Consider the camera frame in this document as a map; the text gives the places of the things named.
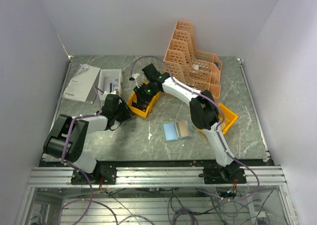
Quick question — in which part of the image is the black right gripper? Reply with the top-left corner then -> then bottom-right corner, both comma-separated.
133,83 -> 156,108

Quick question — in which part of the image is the yellow bin with black item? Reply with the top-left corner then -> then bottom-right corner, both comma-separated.
127,83 -> 160,118

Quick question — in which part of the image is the white plastic box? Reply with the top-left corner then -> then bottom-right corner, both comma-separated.
98,69 -> 122,100

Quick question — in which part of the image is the green card holder wallet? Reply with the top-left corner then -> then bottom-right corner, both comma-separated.
162,120 -> 193,142

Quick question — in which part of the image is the orange credit card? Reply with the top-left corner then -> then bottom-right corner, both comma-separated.
175,120 -> 191,138

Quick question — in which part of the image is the peach plastic file organizer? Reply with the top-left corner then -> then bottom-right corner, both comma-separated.
163,20 -> 222,102

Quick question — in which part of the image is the yellow bin with boxes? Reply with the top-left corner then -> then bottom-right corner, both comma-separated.
199,103 -> 239,136

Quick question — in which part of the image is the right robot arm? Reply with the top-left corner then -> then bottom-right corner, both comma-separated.
129,64 -> 240,183

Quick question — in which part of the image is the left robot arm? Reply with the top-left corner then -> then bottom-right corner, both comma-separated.
43,94 -> 132,184

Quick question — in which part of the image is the white paper booklet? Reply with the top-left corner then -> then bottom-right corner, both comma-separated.
62,64 -> 100,104

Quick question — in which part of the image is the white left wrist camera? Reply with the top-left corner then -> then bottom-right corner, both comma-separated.
103,90 -> 119,97

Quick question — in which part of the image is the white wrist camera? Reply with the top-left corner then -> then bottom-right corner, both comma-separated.
103,90 -> 119,97
129,73 -> 144,88

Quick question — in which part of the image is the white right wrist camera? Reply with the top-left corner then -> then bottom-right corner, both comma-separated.
129,73 -> 144,88

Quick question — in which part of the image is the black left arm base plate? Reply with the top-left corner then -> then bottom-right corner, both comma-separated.
71,162 -> 117,185

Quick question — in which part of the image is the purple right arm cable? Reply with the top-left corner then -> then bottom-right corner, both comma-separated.
130,56 -> 261,203

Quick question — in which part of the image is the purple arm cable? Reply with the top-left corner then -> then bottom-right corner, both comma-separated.
54,86 -> 109,225
130,56 -> 261,203

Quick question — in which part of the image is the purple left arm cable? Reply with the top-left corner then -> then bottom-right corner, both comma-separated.
54,86 -> 109,225

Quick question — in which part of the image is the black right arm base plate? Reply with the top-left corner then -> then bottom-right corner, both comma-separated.
198,162 -> 247,184

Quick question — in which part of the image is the aluminium frame rail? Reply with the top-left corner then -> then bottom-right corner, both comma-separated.
27,166 -> 287,188

